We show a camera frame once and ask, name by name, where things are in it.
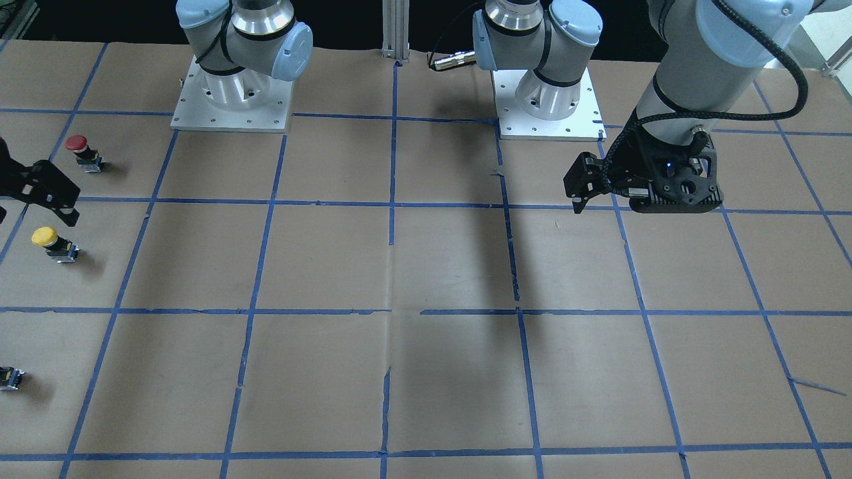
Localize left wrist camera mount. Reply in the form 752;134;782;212
630;126;724;214

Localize silver cable connector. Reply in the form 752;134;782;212
429;51;477;72

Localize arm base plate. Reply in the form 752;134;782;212
492;70;606;142
170;60;294;134

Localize red push button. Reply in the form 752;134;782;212
64;134;105;174

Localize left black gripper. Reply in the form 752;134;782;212
563;122;660;214

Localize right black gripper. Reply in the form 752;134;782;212
0;138;81;227

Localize green push button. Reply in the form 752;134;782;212
0;366;25;391

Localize aluminium frame post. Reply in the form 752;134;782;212
381;0;410;63

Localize yellow push button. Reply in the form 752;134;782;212
31;226;80;264

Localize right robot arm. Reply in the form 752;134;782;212
1;1;314;227

